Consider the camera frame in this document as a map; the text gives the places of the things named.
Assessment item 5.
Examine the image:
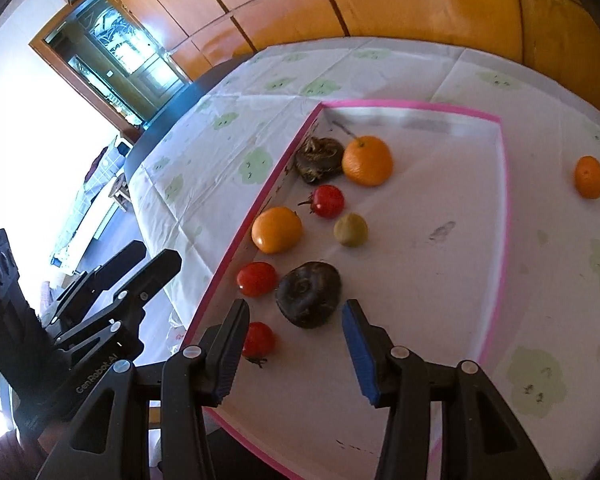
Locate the white tablecloth with green print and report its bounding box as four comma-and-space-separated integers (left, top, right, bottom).
125, 37, 600, 480

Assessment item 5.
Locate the wooden wardrobe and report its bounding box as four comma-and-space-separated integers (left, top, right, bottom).
62, 0, 600, 126

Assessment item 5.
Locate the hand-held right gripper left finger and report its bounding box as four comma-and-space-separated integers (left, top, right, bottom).
35, 299, 251, 480

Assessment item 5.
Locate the glass door cabinet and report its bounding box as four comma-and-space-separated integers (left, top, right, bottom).
30, 0, 191, 128

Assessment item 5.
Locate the pink rimmed white tray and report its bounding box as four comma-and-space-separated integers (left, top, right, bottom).
180, 100, 511, 480

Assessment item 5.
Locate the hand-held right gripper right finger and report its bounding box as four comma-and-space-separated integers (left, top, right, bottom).
341, 299, 551, 480

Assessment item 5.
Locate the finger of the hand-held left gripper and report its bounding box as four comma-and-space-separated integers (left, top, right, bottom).
50, 249, 183, 358
40, 241, 147, 321

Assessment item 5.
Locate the wooden stool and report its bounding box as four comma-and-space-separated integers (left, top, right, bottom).
109, 172, 133, 213

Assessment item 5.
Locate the small red tomato with stem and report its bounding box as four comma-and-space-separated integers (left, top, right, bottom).
298, 184, 346, 219

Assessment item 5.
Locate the brown kiwi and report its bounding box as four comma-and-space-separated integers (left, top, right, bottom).
333, 212, 369, 249

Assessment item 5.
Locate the orange tangerine with stem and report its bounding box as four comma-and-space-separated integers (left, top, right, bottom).
341, 135, 394, 188

